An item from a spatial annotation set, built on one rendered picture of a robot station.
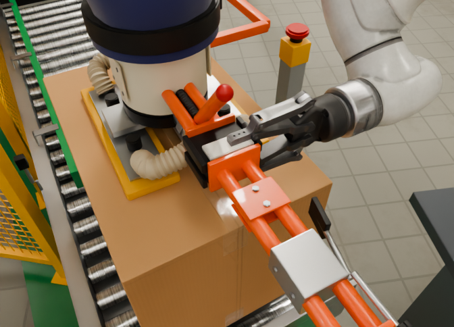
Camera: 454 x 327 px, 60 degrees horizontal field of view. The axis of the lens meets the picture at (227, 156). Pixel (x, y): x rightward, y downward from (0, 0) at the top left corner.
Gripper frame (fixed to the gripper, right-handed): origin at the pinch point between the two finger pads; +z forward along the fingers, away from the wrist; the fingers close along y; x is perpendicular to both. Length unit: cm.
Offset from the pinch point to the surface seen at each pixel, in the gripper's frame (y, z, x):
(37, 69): 56, 23, 130
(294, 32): 16, -48, 47
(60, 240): 61, 33, 43
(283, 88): 37, -47, 48
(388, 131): 120, -149, 71
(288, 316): 59, -14, -8
